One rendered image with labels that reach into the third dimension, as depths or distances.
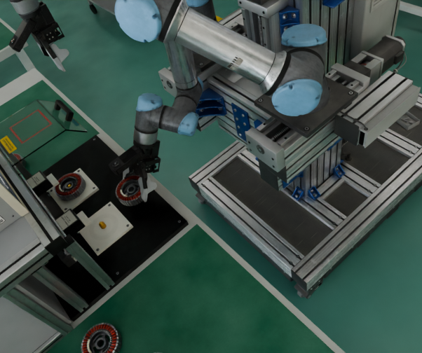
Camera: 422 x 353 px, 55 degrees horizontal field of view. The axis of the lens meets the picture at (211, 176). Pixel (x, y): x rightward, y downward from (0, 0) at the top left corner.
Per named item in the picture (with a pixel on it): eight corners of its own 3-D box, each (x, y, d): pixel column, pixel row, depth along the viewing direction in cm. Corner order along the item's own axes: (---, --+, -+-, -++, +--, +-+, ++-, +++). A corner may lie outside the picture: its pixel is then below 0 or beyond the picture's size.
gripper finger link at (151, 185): (161, 198, 138) (155, 172, 136) (146, 203, 134) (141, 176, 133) (156, 198, 140) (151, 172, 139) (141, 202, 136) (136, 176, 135)
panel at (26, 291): (-3, 201, 159) (-57, 152, 136) (72, 321, 122) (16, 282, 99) (-6, 203, 159) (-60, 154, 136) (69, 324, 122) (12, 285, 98)
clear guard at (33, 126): (57, 103, 151) (49, 90, 147) (87, 132, 138) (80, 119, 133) (-21, 154, 142) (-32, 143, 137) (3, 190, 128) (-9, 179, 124)
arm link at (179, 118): (202, 101, 126) (169, 92, 127) (193, 126, 120) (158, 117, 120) (200, 118, 133) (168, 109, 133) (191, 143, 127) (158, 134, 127)
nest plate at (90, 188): (80, 169, 161) (79, 167, 160) (99, 189, 152) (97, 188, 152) (48, 192, 157) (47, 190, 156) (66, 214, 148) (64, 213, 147)
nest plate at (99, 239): (111, 202, 147) (110, 201, 146) (133, 227, 139) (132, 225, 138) (77, 229, 143) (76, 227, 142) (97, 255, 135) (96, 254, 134)
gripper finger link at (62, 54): (77, 62, 135) (60, 38, 132) (62, 72, 134) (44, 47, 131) (76, 64, 138) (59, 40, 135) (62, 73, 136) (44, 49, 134)
